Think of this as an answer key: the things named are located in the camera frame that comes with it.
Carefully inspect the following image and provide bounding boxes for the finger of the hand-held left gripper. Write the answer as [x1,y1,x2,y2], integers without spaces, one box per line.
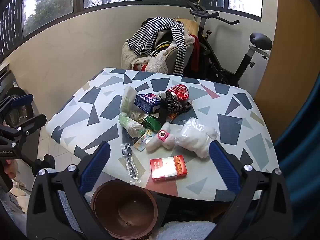
[0,114,47,152]
[0,94,34,117]

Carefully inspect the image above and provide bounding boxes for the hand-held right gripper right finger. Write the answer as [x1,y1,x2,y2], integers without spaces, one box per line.
[209,140,294,240]

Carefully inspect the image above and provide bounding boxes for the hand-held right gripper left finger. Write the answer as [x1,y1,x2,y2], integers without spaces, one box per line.
[26,141,112,240]

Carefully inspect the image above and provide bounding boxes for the plastic spoon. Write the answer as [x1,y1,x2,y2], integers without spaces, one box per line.
[120,143,139,185]

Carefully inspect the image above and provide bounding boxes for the clear bag of white tissue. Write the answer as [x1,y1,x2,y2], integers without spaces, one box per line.
[174,117,217,158]

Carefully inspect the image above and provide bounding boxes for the brown round bin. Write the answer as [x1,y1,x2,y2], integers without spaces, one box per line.
[90,179,158,240]

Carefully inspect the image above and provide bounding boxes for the yellow card blister package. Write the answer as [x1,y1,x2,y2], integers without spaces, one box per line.
[134,129,154,152]

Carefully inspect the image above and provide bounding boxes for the red cigarette pack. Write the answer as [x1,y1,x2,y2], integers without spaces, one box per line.
[149,154,188,182]

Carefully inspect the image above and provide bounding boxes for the white plush with pink charm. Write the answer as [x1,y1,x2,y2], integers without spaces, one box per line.
[145,122,178,153]

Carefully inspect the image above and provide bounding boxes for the clear wrapper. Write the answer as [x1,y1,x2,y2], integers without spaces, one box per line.
[130,110,148,124]

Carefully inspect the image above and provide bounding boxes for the green snack packet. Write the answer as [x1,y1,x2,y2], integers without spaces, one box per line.
[143,114,163,132]

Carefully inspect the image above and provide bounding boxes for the white and green plastic bag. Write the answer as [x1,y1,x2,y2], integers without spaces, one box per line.
[119,85,140,113]

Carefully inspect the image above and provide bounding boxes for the black dotted cloth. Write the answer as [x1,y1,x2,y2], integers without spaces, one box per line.
[160,92,193,113]

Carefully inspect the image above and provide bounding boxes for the blue cardboard box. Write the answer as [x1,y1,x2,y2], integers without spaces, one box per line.
[134,93,160,114]

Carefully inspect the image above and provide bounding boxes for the black plastic holder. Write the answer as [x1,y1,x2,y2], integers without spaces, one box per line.
[159,97,169,125]

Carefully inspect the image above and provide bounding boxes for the red foil bag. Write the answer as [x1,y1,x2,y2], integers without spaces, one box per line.
[167,85,190,100]

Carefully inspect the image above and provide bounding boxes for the person's left hand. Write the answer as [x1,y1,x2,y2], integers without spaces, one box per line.
[4,159,19,180]

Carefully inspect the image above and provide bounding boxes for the grey washing machine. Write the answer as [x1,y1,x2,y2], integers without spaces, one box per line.
[0,64,48,180]

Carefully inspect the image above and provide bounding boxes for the geometric patterned table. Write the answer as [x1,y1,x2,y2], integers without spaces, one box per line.
[46,67,280,202]

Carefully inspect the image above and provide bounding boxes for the cream cloth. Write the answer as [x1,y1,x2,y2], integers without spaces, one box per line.
[10,177,34,214]

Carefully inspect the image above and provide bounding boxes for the black exercise bike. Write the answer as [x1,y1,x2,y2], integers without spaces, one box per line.
[186,1,273,87]

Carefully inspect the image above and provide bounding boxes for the red cloth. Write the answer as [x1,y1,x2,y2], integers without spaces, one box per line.
[191,36,200,72]

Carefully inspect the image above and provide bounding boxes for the cream fleece jacket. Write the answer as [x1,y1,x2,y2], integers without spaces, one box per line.
[121,34,195,74]

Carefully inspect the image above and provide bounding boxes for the wooden partition panel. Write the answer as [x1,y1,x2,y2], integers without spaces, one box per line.
[254,0,320,143]

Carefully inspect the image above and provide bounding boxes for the black garment with yellow stripes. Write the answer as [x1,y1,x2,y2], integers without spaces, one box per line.
[150,29,175,55]

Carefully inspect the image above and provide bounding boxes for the black white striped shirt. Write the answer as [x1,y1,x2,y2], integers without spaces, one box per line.
[127,17,188,77]

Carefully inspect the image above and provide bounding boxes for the yellow wooden chair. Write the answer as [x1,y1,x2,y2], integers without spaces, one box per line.
[121,17,200,77]

